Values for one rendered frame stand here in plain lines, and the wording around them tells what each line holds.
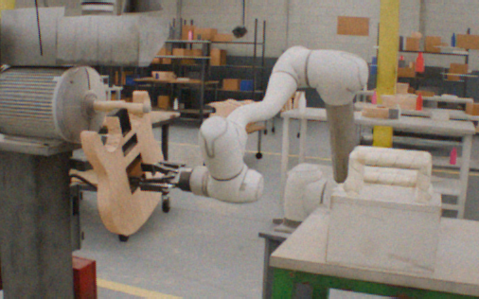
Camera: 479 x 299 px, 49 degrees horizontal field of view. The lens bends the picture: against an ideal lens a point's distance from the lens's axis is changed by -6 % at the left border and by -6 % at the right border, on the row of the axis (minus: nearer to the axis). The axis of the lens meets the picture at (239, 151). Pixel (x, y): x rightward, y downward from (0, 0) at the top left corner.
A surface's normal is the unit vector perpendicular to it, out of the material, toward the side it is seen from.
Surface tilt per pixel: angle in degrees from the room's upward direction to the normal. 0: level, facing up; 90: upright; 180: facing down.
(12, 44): 90
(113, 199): 90
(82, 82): 83
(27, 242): 90
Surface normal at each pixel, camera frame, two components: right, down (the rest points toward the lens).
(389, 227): -0.32, 0.15
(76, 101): 0.88, 0.08
